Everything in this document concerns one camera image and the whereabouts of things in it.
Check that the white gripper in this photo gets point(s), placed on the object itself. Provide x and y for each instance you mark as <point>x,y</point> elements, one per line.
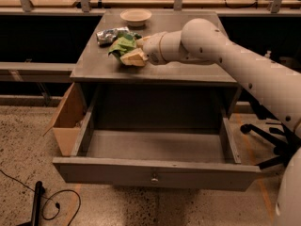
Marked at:
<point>152,48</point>

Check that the green rice chip bag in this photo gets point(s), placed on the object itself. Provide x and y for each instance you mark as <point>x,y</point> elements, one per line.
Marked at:
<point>124,44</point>

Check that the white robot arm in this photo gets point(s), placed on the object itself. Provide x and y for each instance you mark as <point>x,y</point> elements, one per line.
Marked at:
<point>273,85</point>

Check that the silver foil snack bag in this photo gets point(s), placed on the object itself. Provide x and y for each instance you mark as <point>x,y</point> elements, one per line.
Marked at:
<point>108,36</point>

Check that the grey open top drawer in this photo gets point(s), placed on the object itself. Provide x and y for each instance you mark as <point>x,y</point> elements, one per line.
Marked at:
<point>183,137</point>

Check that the round metal drawer knob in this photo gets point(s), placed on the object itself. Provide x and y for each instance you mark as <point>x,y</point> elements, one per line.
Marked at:
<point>154,179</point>

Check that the white ceramic bowl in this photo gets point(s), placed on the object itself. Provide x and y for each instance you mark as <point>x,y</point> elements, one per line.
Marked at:
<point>135,17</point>

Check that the grey cabinet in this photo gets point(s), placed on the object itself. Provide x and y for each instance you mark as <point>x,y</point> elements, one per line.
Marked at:
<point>96,65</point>

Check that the open cardboard box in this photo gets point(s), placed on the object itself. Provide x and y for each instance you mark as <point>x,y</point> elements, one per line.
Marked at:
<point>66,120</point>

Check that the clear sanitizer pump bottle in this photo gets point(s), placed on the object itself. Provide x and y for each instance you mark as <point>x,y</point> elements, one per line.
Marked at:
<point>268,54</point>

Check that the black stand leg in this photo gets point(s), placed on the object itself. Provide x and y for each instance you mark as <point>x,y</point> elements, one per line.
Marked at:
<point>35,214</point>

